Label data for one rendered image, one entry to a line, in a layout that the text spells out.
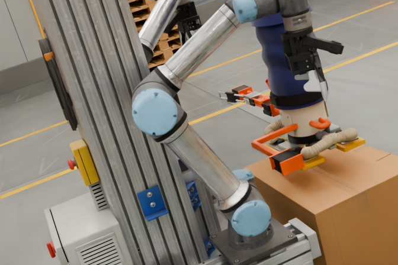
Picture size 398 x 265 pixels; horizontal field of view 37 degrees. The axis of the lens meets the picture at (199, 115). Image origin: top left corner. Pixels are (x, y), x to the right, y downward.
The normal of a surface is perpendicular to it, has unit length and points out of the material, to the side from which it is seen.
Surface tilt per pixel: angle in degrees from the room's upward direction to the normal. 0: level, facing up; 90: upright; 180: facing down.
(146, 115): 83
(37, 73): 90
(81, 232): 0
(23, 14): 90
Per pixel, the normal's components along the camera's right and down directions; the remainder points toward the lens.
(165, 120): 0.05, 0.18
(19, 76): 0.34, 0.21
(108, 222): -0.26, -0.91
